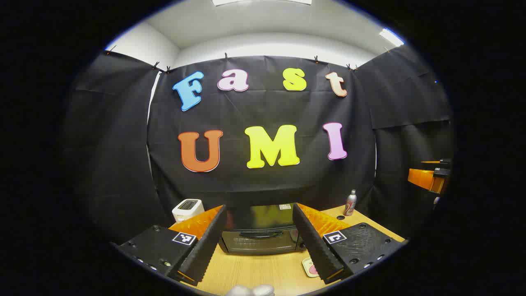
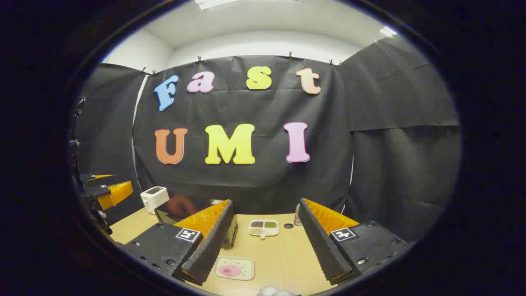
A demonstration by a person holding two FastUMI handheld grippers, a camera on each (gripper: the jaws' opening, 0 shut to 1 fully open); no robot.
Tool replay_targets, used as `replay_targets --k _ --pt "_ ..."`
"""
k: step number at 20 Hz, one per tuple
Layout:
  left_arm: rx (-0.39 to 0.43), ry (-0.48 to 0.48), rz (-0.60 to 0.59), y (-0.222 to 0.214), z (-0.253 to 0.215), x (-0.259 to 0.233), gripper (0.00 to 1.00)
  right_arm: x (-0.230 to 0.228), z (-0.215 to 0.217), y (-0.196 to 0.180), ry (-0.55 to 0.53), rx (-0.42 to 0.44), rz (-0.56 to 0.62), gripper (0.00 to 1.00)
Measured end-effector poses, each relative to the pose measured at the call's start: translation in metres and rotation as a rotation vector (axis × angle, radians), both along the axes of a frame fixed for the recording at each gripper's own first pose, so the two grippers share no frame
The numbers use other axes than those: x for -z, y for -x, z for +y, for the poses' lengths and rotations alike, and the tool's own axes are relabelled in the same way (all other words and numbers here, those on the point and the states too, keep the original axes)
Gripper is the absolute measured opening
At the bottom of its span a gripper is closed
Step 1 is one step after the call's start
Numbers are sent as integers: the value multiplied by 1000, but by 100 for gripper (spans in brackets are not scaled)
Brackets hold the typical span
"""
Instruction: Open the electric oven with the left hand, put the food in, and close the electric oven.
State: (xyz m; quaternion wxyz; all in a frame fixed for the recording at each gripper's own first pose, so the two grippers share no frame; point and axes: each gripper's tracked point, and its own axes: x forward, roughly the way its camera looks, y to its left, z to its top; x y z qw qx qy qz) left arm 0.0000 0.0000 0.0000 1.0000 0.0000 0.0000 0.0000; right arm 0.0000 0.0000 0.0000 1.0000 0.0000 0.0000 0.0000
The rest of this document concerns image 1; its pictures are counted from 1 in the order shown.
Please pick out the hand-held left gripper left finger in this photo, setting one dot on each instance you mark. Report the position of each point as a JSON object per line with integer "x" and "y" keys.
{"x": 205, "y": 246}

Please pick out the long ceiling light panel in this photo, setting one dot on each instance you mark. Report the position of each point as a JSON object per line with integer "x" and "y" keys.
{"x": 263, "y": 1}

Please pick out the silver and red drink bottle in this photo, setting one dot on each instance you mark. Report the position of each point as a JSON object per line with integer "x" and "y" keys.
{"x": 350, "y": 203}

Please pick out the white toaster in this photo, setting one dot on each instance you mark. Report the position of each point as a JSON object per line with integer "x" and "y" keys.
{"x": 187, "y": 209}

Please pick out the pink round food piece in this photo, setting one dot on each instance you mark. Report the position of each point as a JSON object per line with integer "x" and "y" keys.
{"x": 313, "y": 270}

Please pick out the black electric oven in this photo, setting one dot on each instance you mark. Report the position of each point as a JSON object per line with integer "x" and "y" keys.
{"x": 259, "y": 242}

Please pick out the black backdrop cloth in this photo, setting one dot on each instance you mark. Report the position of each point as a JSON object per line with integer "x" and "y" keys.
{"x": 263, "y": 185}

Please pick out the small ceiling light panel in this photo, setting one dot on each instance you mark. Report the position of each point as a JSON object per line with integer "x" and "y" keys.
{"x": 391, "y": 37}

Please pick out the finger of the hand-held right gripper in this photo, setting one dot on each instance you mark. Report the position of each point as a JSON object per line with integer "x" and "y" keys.
{"x": 441, "y": 162}
{"x": 425, "y": 177}

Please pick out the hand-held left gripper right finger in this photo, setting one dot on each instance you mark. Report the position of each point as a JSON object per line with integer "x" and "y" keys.
{"x": 314, "y": 246}

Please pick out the cream speckled food tray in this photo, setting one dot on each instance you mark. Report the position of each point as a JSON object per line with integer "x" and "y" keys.
{"x": 306, "y": 263}

